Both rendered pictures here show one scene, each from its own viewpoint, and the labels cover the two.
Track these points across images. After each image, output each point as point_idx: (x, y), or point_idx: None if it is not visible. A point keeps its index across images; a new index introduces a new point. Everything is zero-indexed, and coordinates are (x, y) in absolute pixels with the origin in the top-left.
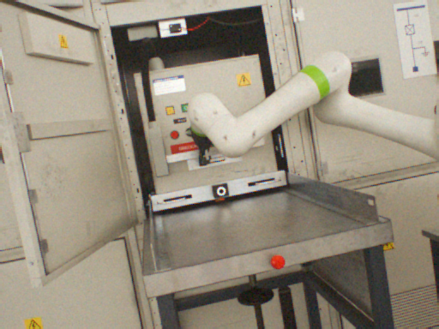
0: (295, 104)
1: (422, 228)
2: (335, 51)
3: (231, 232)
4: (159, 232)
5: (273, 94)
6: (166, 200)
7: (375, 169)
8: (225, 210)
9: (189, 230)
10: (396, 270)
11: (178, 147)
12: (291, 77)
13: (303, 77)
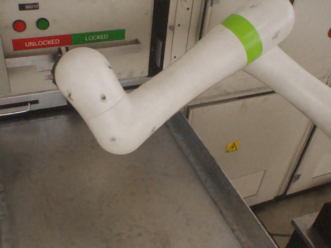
0: (213, 84)
1: (267, 133)
2: (283, 2)
3: (101, 238)
4: (1, 202)
5: (188, 65)
6: (4, 105)
7: (249, 84)
8: (84, 142)
9: (42, 207)
10: (232, 165)
11: (24, 43)
12: (215, 27)
13: (233, 44)
